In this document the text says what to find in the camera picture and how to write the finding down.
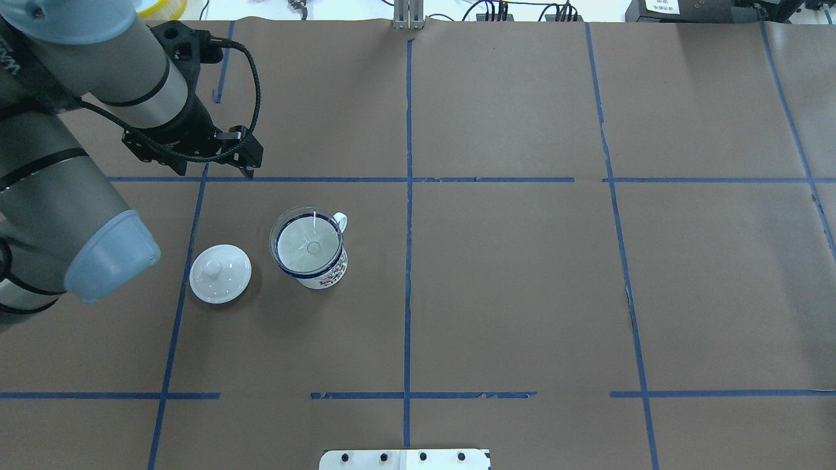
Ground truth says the white enamel mug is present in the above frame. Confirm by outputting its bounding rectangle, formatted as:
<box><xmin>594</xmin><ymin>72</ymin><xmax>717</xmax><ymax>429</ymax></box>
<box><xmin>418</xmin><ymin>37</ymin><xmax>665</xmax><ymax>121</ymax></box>
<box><xmin>269</xmin><ymin>207</ymin><xmax>349</xmax><ymax>290</ymax></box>

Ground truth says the aluminium frame post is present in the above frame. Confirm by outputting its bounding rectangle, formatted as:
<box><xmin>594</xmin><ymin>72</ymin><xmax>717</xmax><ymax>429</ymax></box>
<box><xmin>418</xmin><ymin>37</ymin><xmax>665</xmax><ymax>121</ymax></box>
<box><xmin>389</xmin><ymin>0</ymin><xmax>426</xmax><ymax>30</ymax></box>

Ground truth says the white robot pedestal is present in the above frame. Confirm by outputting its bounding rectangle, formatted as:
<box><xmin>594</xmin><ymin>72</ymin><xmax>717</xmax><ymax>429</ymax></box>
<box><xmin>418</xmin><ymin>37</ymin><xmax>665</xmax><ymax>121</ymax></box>
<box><xmin>319</xmin><ymin>448</ymin><xmax>492</xmax><ymax>469</ymax></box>

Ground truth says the yellow rimmed bowl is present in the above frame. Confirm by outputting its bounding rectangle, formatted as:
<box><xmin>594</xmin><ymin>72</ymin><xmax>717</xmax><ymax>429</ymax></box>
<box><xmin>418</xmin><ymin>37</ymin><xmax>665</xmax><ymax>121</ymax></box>
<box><xmin>132</xmin><ymin>0</ymin><xmax>188</xmax><ymax>21</ymax></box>

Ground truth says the clear glass funnel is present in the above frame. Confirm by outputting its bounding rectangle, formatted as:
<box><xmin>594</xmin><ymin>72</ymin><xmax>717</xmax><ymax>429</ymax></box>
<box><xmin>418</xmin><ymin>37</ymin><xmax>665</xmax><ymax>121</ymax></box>
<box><xmin>269</xmin><ymin>207</ymin><xmax>344</xmax><ymax>276</ymax></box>

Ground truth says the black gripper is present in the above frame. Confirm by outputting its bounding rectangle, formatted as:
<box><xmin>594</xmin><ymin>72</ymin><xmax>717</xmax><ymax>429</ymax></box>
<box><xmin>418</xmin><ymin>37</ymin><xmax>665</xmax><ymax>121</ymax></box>
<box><xmin>122</xmin><ymin>125</ymin><xmax>264</xmax><ymax>180</ymax></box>

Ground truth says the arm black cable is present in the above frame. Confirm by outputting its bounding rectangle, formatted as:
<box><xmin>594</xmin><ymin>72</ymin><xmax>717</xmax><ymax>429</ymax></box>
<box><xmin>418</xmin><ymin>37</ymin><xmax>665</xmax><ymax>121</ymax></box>
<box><xmin>78</xmin><ymin>38</ymin><xmax>262</xmax><ymax>164</ymax></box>

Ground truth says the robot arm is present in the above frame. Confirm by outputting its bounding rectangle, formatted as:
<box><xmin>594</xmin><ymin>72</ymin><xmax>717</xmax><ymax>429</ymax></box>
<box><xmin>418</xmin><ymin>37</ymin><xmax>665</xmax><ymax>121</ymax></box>
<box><xmin>1</xmin><ymin>1</ymin><xmax>263</xmax><ymax>331</ymax></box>

